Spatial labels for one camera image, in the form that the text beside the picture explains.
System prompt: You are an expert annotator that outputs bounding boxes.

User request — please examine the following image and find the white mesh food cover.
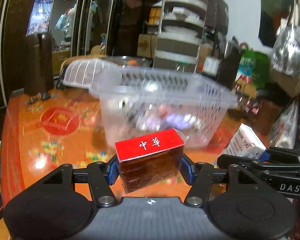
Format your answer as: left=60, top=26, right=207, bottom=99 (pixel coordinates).
left=61, top=58, right=118, bottom=89

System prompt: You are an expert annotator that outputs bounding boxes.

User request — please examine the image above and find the hanging clear plastic bag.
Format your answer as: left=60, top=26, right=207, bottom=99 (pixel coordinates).
left=270, top=0, right=300, bottom=78

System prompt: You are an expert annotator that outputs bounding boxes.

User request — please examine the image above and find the black kettle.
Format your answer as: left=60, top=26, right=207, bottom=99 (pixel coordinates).
left=216, top=39, right=243, bottom=90

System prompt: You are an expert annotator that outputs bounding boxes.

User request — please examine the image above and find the brown thermos jug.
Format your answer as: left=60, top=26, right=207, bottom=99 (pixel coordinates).
left=24, top=33, right=54, bottom=96

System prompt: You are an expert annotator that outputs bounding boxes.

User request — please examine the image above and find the white thank-you box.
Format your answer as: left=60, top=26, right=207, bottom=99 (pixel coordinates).
left=221, top=123, right=266, bottom=159

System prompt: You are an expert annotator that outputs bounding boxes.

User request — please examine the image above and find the wall calendar poster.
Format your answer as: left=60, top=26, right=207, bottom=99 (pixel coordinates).
left=26, top=0, right=54, bottom=36

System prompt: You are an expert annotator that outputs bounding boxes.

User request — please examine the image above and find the translucent plastic basket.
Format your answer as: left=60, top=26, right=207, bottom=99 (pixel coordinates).
left=89, top=67, right=237, bottom=148

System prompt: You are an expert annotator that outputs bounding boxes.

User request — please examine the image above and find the cardboard box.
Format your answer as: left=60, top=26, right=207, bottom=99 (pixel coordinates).
left=137, top=34, right=157, bottom=59

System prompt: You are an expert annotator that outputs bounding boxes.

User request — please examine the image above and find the steel bowl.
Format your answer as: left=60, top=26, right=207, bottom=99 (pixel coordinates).
left=106, top=56, right=153, bottom=67

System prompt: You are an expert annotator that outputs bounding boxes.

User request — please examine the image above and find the orange fruit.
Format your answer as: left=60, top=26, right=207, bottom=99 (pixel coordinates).
left=127, top=60, right=139, bottom=66

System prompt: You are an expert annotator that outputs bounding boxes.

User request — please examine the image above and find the key bunch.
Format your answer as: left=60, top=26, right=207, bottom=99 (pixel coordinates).
left=26, top=93, right=52, bottom=105

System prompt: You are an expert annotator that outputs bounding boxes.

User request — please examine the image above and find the red cigarette box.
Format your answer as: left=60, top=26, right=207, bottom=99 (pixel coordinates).
left=115, top=128, right=187, bottom=193

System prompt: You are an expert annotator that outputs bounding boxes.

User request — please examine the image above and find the green shopping bag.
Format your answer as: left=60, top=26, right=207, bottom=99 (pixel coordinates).
left=235, top=49, right=271, bottom=98

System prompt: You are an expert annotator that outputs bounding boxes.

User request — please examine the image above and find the tiered food cover rack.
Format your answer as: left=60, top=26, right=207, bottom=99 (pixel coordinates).
left=153, top=0, right=208, bottom=73

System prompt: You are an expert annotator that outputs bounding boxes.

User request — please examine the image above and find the brown cup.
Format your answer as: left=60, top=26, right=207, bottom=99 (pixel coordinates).
left=252, top=99, right=282, bottom=135

